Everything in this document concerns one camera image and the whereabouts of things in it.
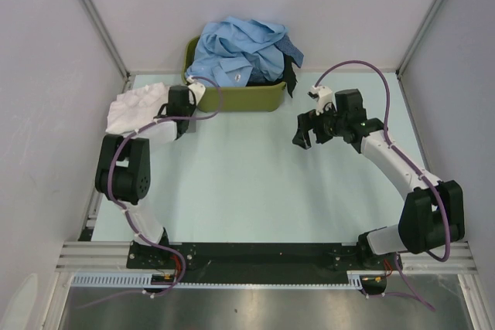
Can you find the light blue long sleeve shirt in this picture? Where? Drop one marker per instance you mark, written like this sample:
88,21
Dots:
234,50

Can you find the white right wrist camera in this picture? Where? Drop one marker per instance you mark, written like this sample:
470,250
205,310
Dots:
323,96

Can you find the olive green plastic basket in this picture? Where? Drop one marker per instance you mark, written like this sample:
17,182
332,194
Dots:
244,99

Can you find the white long sleeve shirt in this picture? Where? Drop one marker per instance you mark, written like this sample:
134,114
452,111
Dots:
136,108

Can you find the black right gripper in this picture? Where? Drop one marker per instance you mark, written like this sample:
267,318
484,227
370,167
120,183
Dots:
307,121

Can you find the white slotted cable duct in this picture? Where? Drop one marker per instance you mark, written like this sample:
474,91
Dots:
150,281

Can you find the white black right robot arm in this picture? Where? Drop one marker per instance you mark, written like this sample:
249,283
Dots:
433,213

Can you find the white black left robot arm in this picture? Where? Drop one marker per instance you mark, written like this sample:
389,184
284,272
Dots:
124,166

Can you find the dark blue patterned shirt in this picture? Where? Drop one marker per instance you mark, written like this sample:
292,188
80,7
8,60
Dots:
286,46

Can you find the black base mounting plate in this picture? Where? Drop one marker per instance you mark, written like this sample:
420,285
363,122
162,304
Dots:
262,263

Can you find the black garment in basket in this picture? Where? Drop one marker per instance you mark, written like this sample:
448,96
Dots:
289,75

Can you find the folded grey polo shirt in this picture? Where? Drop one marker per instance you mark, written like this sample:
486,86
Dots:
191,128

